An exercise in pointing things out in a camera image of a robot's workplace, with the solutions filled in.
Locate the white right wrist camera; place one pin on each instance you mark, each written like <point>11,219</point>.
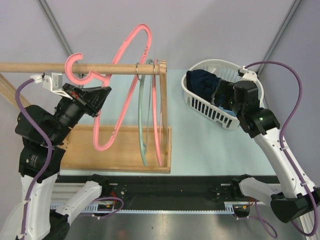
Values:
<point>247,75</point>

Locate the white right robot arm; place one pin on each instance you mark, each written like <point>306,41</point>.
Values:
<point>298,194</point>

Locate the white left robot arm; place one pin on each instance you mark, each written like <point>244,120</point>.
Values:
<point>43,134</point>

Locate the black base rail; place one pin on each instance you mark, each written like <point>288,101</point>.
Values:
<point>182,194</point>

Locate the wooden rack rod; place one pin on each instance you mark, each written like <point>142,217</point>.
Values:
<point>114,69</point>

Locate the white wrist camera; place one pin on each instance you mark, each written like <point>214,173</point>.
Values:
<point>51,81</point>
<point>247,75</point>

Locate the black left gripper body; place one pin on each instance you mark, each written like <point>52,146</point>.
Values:
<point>70,112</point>

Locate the wooden rack left post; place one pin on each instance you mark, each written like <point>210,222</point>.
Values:
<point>8,91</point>

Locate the white plastic laundry basket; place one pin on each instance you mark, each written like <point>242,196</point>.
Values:
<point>222,69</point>

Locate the navy blue shorts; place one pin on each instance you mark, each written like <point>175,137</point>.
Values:
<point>202,83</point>

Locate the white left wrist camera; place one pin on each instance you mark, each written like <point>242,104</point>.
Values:
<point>51,81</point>

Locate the light blue shorts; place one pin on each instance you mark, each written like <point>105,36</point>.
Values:
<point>230,112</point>

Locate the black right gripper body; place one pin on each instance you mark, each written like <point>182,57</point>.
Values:
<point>236,107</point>

